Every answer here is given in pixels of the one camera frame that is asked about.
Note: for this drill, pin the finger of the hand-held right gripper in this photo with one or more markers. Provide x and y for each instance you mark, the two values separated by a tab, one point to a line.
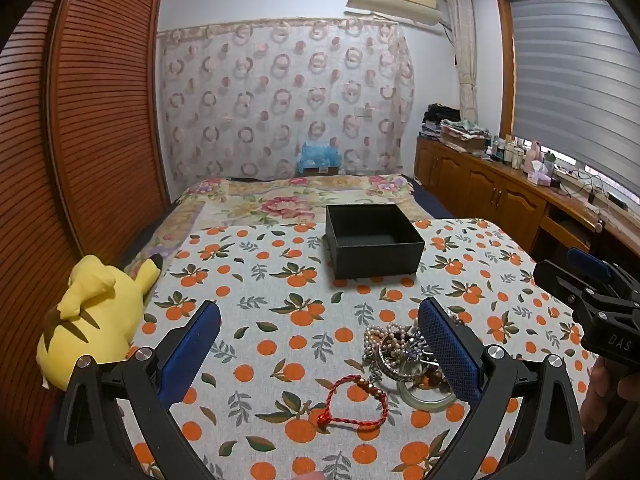
587	262
555	277

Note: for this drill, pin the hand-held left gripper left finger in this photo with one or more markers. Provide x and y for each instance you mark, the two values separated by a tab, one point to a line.
192	350

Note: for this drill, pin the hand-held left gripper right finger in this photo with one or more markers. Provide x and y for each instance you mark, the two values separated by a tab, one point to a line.
450	355

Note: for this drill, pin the silver hair comb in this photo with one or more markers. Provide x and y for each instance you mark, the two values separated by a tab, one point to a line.
412	345

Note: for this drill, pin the black cardboard box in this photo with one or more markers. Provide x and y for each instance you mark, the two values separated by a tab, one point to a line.
370	260

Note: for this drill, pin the person's right hand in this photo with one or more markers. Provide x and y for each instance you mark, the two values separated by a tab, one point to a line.
602	400

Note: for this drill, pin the pale green jade bangle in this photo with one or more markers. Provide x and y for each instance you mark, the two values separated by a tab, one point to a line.
407	394

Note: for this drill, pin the orange fruit print tablecloth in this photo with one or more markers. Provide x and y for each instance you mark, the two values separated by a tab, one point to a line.
280	310

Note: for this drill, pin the pink tissue pack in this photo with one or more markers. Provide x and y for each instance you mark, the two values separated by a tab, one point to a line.
539	175

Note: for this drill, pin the yellow plush toy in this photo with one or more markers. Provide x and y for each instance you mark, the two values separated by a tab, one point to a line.
95	310

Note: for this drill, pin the wooden side cabinet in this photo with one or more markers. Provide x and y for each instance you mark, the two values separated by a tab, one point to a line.
480	185

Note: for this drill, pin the group of cosmetic bottles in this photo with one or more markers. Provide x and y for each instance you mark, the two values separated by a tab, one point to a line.
510	150

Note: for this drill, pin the dark blue bed sheet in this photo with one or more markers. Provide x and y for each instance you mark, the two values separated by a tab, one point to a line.
425	200

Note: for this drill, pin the stack of folded light cloths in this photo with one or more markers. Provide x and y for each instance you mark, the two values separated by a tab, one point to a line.
465	135

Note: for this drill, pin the floral bed blanket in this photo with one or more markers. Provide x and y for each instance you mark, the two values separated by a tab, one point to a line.
280	205

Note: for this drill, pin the grey window blind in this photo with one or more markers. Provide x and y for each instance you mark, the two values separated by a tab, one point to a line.
575	70

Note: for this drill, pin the stack of dark clothes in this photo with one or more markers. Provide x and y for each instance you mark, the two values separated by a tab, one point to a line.
440	120

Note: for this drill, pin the brown cardboard box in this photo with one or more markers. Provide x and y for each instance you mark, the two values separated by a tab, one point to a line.
322	171

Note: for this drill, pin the blue plastic bag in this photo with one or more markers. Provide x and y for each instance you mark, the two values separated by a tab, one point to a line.
317	156

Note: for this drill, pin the beige window curtain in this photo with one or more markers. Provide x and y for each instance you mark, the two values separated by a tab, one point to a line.
465	60

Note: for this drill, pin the brown louvred wardrobe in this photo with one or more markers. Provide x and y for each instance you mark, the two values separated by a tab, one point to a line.
100	110

